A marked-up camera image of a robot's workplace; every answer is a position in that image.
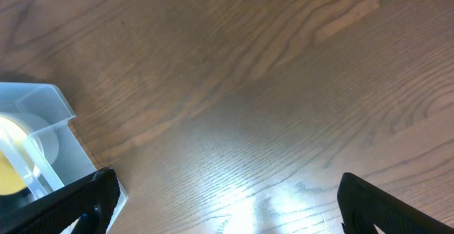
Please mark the clear plastic storage container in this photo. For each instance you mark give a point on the clear plastic storage container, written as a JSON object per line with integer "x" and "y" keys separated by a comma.
{"x": 44, "y": 114}

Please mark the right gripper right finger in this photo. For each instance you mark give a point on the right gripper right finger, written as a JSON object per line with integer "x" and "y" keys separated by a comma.
{"x": 367, "y": 209}

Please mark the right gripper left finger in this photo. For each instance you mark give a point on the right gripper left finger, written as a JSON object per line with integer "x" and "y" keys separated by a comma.
{"x": 89, "y": 203}

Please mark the yellow small bowl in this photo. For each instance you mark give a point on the yellow small bowl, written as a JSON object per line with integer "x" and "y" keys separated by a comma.
{"x": 11, "y": 181}

